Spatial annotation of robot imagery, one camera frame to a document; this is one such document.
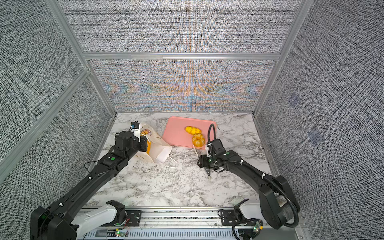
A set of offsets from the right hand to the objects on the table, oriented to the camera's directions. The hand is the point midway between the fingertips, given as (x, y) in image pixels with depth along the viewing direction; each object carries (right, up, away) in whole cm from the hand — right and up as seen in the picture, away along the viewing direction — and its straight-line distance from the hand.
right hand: (201, 162), depth 85 cm
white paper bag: (-25, +6, +7) cm, 27 cm away
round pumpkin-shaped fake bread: (-1, +12, +13) cm, 17 cm away
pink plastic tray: (-17, +15, +22) cm, 32 cm away
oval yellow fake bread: (-5, +18, +19) cm, 26 cm away
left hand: (-30, +15, -5) cm, 34 cm away
